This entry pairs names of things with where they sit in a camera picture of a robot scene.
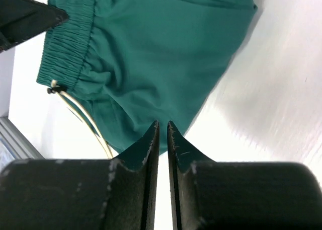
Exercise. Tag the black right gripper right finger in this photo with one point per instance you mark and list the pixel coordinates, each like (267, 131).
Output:
(206, 194)

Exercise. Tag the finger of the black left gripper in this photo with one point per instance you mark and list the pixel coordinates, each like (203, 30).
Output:
(22, 20)

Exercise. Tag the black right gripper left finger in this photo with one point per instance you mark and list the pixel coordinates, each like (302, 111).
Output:
(119, 193)

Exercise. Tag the teal green shorts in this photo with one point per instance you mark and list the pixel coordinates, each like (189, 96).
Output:
(132, 62)

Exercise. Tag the aluminium mounting rail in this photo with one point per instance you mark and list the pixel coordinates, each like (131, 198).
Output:
(14, 146)

